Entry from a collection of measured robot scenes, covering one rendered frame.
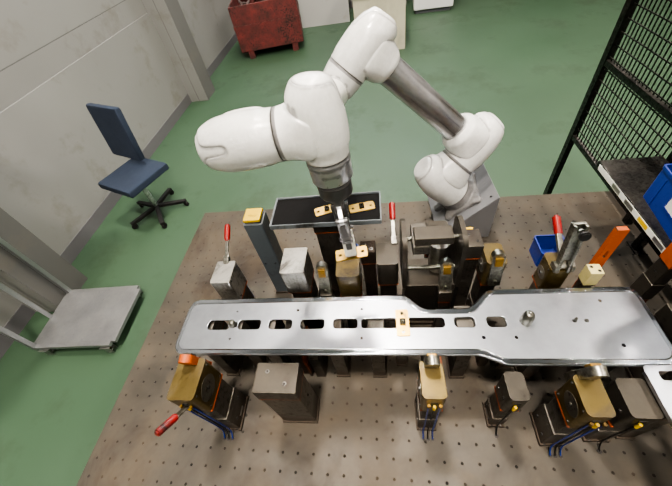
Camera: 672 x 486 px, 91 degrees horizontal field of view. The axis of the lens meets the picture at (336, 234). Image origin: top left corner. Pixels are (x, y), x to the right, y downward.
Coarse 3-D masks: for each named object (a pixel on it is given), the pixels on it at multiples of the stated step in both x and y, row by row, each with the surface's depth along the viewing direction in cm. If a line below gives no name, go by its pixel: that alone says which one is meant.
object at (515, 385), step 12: (516, 372) 85; (504, 384) 85; (516, 384) 83; (492, 396) 97; (504, 396) 85; (516, 396) 81; (528, 396) 81; (492, 408) 98; (504, 408) 87; (516, 408) 83; (492, 420) 98; (504, 420) 97
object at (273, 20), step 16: (240, 0) 554; (256, 0) 545; (272, 0) 492; (288, 0) 494; (240, 16) 503; (256, 16) 505; (272, 16) 507; (288, 16) 509; (240, 32) 518; (256, 32) 520; (272, 32) 523; (288, 32) 525; (256, 48) 537
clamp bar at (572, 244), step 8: (576, 224) 86; (584, 224) 85; (568, 232) 88; (576, 232) 87; (584, 232) 83; (568, 240) 88; (576, 240) 89; (584, 240) 84; (568, 248) 90; (576, 248) 90; (560, 256) 93; (568, 256) 93; (560, 264) 93; (568, 264) 94; (568, 272) 95
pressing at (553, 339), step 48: (576, 288) 96; (624, 288) 94; (192, 336) 104; (240, 336) 102; (288, 336) 99; (336, 336) 97; (384, 336) 95; (432, 336) 93; (480, 336) 91; (528, 336) 89; (576, 336) 88; (624, 336) 86
